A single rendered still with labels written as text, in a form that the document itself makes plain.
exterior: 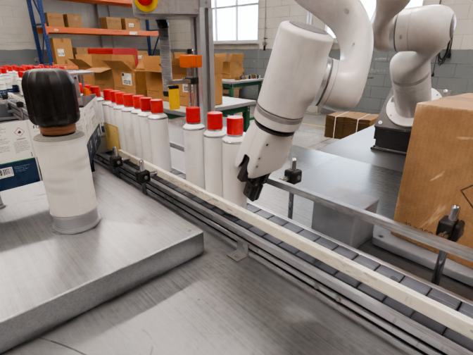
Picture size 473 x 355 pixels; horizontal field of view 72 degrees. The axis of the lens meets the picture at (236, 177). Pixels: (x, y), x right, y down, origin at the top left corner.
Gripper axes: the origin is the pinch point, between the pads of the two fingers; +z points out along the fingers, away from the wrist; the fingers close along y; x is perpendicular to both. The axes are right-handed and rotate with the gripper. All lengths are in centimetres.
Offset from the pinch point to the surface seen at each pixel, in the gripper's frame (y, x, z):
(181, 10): -8, -45, -22
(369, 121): -381, -122, 113
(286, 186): -3.3, 5.1, -3.6
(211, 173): 2.8, -9.8, 2.0
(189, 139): 2.3, -19.8, -0.7
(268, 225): 4.6, 9.0, -0.2
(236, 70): -309, -317, 120
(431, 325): 3.9, 36.0, -6.4
